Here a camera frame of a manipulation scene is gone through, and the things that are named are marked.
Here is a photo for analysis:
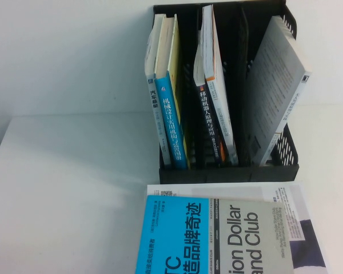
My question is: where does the white orange ROS2 book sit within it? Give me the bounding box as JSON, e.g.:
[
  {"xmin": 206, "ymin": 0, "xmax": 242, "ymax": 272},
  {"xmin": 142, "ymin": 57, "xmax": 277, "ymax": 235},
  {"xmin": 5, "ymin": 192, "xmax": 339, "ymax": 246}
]
[{"xmin": 200, "ymin": 4, "xmax": 240, "ymax": 166}]

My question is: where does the blue spine yellow cover book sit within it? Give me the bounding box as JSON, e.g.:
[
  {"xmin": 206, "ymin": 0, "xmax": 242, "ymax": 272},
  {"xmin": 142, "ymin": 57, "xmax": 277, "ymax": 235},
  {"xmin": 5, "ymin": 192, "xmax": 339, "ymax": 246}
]
[{"xmin": 154, "ymin": 13, "xmax": 192, "ymax": 171}]

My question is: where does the white spine book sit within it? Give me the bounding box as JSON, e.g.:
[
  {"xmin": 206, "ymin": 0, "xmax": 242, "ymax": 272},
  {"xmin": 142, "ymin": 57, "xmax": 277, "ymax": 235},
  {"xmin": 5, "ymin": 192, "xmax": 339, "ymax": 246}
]
[{"xmin": 145, "ymin": 13, "xmax": 172, "ymax": 166}]

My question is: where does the dark spine robotics book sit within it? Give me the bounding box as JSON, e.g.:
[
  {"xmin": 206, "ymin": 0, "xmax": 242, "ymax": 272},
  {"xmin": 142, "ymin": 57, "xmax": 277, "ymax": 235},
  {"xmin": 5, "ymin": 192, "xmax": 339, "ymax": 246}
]
[{"xmin": 193, "ymin": 42, "xmax": 227, "ymax": 168}]

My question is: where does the white book with navy patch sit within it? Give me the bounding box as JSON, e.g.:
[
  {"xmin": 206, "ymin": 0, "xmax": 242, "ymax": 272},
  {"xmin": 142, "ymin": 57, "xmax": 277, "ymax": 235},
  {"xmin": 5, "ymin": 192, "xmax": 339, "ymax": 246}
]
[{"xmin": 147, "ymin": 183, "xmax": 332, "ymax": 274}]

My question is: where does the black plastic book stand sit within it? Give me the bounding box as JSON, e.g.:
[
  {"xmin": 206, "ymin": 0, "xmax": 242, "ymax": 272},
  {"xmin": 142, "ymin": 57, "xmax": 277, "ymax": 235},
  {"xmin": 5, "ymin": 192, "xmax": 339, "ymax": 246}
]
[{"xmin": 153, "ymin": 0, "xmax": 300, "ymax": 185}]

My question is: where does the blue grey Dollar Club book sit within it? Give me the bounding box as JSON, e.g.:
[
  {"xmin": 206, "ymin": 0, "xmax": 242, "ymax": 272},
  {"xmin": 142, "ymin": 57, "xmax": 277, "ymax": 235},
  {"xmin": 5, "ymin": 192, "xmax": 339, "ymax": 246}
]
[{"xmin": 135, "ymin": 195, "xmax": 292, "ymax": 274}]

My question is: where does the grey cover leaning book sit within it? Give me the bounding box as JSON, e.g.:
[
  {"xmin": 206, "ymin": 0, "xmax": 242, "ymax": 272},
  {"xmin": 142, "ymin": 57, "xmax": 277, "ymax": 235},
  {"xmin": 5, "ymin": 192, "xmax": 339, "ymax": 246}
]
[{"xmin": 244, "ymin": 15, "xmax": 314, "ymax": 167}]

